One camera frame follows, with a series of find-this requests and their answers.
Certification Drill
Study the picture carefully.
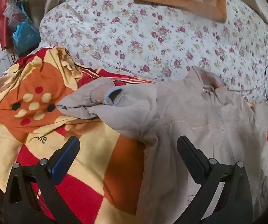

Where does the beige jacket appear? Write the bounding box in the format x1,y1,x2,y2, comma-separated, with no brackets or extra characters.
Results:
57,67,268,223

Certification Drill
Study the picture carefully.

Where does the orange red yellow blanket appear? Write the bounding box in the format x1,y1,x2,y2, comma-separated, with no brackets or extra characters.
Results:
0,47,268,223

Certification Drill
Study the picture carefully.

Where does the blue plastic bag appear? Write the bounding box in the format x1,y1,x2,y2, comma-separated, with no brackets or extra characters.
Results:
13,18,41,54

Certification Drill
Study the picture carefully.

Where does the clear plastic bag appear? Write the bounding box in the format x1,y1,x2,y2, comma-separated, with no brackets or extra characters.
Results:
3,0,27,30

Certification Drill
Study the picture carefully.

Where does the floral white quilt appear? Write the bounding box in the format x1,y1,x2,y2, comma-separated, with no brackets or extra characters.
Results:
39,0,268,103

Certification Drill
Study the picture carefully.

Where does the black cable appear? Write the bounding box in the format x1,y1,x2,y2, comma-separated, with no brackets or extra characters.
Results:
227,63,268,93

